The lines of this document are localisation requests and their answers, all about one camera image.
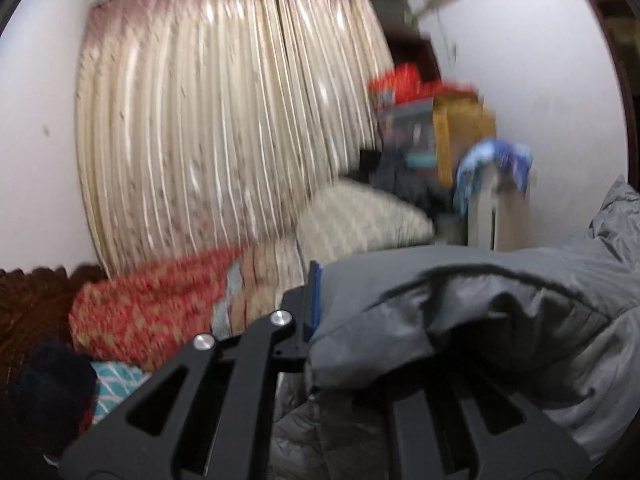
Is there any clear plastic storage box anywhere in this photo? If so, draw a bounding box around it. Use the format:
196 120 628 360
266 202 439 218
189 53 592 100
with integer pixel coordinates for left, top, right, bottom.
376 99 437 169

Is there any yellow cardboard box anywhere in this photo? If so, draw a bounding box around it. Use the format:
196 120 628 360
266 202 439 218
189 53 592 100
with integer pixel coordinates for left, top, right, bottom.
433 94 497 188

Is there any cream floral curtain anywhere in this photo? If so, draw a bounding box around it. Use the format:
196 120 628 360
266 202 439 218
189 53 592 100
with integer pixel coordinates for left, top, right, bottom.
76 0 392 275

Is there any red floral quilt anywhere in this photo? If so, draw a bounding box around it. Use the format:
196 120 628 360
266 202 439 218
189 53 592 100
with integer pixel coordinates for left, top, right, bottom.
68 244 306 373

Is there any white appliance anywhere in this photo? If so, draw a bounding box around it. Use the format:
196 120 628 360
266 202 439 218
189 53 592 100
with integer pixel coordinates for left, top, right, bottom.
468 166 529 252

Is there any dark clothes pile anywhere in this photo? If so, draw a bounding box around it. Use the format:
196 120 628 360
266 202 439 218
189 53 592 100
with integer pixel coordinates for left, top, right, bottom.
346 150 454 219

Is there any grey puffer jacket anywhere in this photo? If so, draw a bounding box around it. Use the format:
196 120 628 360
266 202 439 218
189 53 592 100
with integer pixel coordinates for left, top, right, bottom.
269 180 639 479

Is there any red bag on pile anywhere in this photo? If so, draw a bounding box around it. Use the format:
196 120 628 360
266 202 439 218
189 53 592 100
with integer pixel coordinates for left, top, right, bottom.
368 63 477 110

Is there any black garment on pillow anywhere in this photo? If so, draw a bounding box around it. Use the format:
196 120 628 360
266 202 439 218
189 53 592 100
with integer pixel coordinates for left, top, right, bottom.
10 341 98 460

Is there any dark wooden headboard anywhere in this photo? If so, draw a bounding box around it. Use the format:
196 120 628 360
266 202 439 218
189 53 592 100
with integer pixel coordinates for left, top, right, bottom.
0 264 106 400

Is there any blue floral cloth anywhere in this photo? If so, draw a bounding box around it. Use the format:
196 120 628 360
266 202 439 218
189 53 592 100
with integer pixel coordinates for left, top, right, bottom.
452 138 534 216

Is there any teal patterned pillow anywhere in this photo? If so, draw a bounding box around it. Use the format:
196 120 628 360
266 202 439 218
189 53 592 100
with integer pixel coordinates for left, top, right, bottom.
91 361 151 425

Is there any cream patterned folded blanket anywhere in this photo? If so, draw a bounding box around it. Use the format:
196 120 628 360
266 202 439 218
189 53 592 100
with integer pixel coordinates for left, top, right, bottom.
296 179 435 266

